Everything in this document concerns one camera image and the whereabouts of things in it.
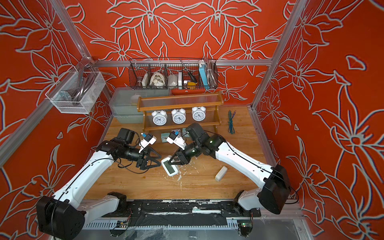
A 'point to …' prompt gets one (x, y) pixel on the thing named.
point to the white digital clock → (170, 170)
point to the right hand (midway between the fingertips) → (168, 162)
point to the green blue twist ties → (231, 128)
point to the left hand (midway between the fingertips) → (159, 160)
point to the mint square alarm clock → (164, 137)
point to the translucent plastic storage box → (123, 103)
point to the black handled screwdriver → (192, 77)
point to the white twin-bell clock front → (159, 118)
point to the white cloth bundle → (157, 80)
